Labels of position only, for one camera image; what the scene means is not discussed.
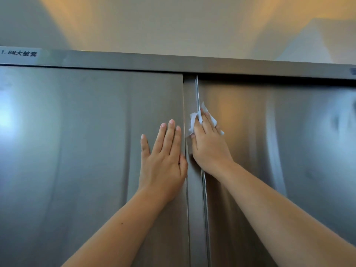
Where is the person's right hand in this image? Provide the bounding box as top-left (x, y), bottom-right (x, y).
top-left (190, 111), bottom-right (235, 178)

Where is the person's left forearm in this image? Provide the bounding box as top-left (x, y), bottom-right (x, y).
top-left (62, 189), bottom-right (170, 267)

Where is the person's left hand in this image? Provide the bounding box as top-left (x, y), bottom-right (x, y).
top-left (138, 119), bottom-right (189, 205)

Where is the white wet wipe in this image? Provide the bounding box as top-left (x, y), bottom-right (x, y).
top-left (188, 102), bottom-right (225, 136)

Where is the locking stainless steel cabinet door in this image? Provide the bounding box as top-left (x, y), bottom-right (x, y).
top-left (0, 65), bottom-right (192, 267)

